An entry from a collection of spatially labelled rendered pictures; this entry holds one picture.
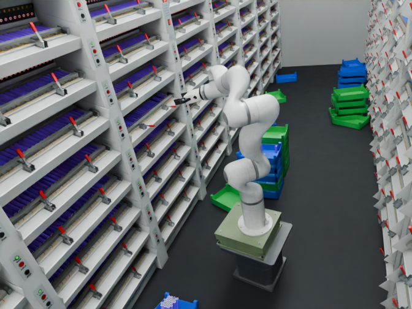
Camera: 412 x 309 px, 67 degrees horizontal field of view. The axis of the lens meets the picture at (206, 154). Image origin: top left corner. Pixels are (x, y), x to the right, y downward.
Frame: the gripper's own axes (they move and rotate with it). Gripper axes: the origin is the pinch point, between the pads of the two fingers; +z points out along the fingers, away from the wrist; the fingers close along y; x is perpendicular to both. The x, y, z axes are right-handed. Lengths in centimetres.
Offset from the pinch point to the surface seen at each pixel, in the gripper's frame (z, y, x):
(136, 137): 19.8, -24.4, -8.3
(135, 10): 14, 14, 51
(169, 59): 15.5, 30.3, 18.4
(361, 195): -77, 58, -120
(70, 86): 15, -51, 30
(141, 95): 15.6, -9.9, 9.8
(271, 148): -21, 62, -73
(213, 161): 37, 67, -81
